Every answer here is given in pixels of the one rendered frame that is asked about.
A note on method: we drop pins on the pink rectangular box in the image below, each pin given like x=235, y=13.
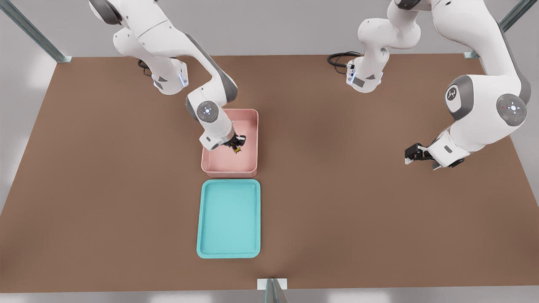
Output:
x=236, y=162

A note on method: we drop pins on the pale blue-green tray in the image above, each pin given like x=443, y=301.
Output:
x=229, y=219

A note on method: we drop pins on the silver frame post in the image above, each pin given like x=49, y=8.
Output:
x=503, y=23
x=33, y=31
x=273, y=290

